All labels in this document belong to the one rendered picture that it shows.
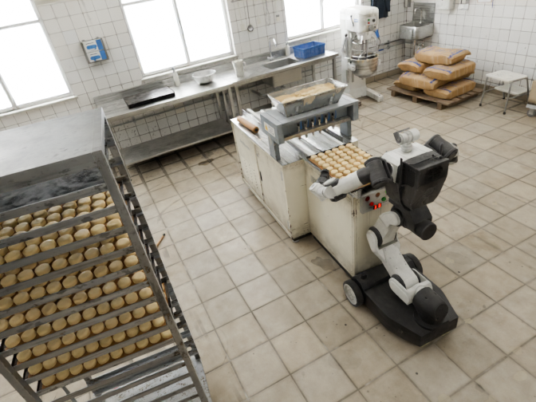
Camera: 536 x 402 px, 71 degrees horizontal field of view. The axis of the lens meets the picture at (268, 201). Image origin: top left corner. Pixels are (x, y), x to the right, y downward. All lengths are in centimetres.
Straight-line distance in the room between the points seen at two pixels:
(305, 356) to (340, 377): 26
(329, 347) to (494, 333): 106
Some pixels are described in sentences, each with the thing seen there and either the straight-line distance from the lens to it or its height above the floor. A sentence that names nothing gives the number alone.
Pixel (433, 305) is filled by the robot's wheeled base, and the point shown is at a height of 35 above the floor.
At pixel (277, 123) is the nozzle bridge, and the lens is 287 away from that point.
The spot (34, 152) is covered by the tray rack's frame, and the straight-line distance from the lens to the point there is 143.
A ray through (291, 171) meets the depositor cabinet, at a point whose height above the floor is 76.
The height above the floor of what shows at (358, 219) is 64.
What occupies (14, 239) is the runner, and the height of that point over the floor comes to 159.
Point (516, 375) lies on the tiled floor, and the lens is 283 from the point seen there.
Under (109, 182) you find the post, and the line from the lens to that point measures 131.
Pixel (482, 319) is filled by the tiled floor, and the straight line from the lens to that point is 303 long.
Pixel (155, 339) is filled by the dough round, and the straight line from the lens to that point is 187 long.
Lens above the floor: 225
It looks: 33 degrees down
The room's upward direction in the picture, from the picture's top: 10 degrees counter-clockwise
